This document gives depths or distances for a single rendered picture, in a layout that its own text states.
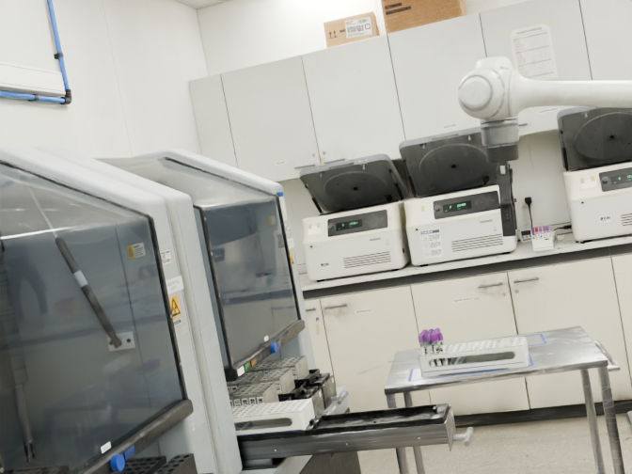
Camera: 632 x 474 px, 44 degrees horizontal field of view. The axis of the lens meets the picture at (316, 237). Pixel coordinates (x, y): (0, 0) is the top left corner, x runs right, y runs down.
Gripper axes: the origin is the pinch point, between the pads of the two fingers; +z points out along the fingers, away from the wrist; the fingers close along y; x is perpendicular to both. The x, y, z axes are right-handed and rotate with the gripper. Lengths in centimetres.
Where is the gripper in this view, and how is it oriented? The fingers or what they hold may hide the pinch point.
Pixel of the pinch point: (510, 228)
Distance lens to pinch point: 197.5
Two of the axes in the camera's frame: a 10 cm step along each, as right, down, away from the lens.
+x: -9.5, 0.9, 2.8
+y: 2.7, -1.2, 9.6
